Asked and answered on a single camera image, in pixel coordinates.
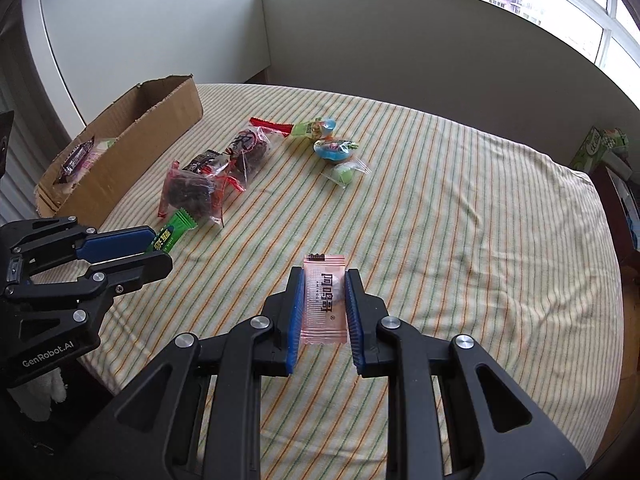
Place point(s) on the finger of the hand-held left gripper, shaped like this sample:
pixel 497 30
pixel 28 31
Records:
pixel 115 242
pixel 140 270

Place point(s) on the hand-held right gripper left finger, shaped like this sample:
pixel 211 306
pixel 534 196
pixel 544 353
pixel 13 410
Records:
pixel 295 320

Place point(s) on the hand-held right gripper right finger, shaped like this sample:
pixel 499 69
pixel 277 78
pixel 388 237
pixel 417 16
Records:
pixel 355 320

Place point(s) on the pink snack packet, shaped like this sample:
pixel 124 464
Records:
pixel 324 300

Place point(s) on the green candy packet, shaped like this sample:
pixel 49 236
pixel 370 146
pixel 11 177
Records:
pixel 170 232

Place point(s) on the dark brown chocolate bar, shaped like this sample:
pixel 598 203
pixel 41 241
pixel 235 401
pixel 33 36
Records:
pixel 75 160

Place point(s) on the brown cardboard box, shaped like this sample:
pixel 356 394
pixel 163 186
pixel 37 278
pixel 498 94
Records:
pixel 150 135

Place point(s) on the white cloth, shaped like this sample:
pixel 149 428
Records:
pixel 40 392

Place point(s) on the clear packet of dark prunes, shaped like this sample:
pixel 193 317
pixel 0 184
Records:
pixel 190 192

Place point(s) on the striped yellow tablecloth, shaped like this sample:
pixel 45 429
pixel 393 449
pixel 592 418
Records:
pixel 450 260

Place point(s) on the small black snack packet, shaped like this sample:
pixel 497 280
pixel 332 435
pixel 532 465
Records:
pixel 202 160

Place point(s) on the pale green wrapped candy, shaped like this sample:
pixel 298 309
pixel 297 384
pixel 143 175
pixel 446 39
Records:
pixel 345 173

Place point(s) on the dark snack packet red seal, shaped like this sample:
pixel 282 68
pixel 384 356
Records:
pixel 247 147

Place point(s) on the blue wrapped candy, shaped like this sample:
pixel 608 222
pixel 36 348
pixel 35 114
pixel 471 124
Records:
pixel 334 150

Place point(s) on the colourful wrapped candy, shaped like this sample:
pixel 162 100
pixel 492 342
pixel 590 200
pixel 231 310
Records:
pixel 315 128

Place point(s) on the white wardrobe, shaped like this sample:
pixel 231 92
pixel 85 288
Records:
pixel 150 20

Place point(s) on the dark wooden cabinet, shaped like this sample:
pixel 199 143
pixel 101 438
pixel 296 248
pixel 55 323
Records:
pixel 620 210

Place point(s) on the green printed box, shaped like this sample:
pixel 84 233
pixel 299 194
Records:
pixel 597 149

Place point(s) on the white framed window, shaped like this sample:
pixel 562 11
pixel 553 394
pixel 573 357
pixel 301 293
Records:
pixel 550 5

